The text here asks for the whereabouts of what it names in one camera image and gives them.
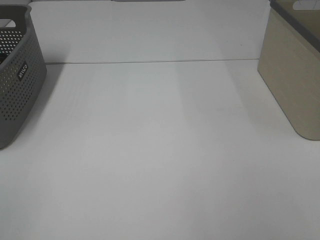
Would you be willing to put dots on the grey perforated plastic basket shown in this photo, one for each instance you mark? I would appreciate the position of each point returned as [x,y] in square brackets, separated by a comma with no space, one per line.
[22,70]

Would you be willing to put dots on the beige plastic basket grey rim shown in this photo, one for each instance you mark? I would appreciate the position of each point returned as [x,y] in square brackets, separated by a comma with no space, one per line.
[289,62]

